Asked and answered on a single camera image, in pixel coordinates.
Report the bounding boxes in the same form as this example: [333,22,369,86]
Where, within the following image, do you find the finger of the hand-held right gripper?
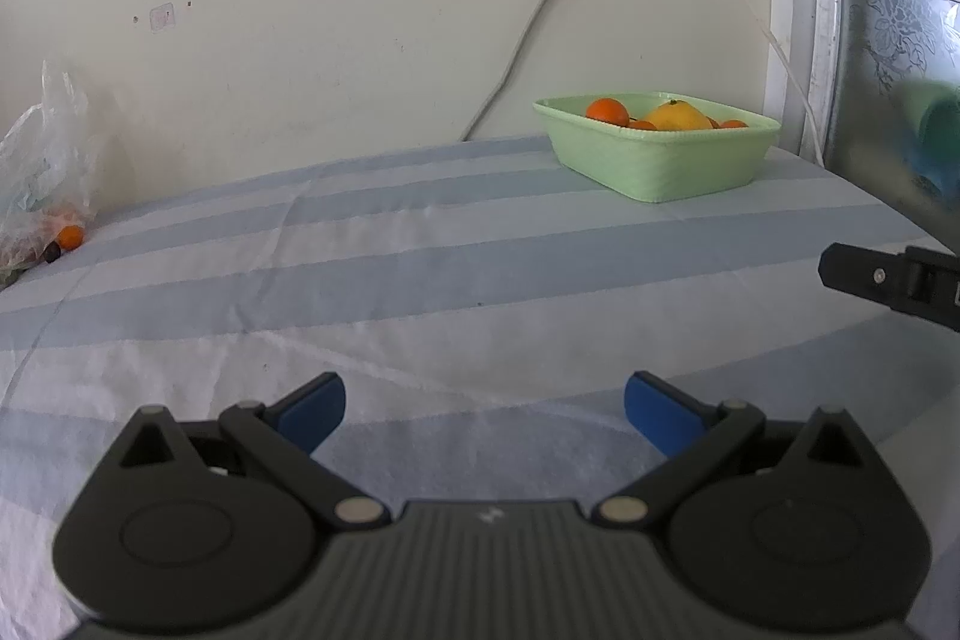
[819,242,910,313]

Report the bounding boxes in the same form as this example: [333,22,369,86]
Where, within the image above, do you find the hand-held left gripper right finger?
[591,368,877,530]

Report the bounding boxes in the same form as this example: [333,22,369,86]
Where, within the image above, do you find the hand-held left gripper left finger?
[97,368,392,530]

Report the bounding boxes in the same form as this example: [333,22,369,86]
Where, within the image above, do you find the light green plastic basin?
[533,91,782,205]

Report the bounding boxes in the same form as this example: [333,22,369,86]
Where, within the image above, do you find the large yellow grapefruit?
[643,99,715,132]

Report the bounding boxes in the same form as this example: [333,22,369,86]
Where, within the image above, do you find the striped blue white cloth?
[0,134,960,640]

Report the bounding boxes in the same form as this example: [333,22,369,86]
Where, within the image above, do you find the green cup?
[900,85,960,199]

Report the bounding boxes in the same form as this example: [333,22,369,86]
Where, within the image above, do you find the white framed patterned window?
[761,0,960,251]

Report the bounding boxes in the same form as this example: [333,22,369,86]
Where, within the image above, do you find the clear plastic bag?
[0,59,113,290]

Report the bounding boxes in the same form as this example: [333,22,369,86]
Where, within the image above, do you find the white cable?
[656,0,826,167]

